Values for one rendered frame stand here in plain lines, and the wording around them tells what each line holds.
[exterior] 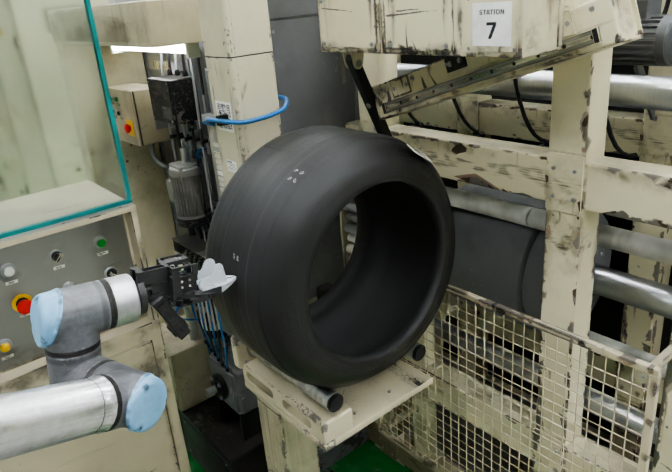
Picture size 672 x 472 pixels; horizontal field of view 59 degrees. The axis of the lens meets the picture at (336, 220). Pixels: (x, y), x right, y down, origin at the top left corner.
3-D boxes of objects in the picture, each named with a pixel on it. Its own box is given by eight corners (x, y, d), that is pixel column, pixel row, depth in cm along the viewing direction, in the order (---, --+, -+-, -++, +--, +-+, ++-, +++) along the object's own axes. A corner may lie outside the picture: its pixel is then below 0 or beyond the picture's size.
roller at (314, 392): (249, 356, 163) (246, 341, 161) (263, 349, 165) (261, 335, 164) (330, 416, 137) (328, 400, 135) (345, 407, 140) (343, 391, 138)
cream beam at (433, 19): (318, 53, 156) (313, -7, 150) (388, 42, 170) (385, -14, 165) (521, 60, 111) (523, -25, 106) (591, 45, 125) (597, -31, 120)
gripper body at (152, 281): (201, 262, 114) (139, 277, 106) (203, 304, 116) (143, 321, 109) (183, 252, 119) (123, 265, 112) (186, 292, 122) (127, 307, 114)
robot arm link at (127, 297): (120, 334, 106) (101, 316, 113) (146, 327, 109) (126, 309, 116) (115, 287, 103) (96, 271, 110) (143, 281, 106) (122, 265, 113)
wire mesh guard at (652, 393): (377, 431, 215) (365, 254, 190) (381, 429, 216) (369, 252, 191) (627, 608, 149) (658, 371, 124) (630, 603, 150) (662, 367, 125)
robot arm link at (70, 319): (30, 341, 105) (22, 287, 102) (102, 321, 113) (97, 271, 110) (45, 361, 98) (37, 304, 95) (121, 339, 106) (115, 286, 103)
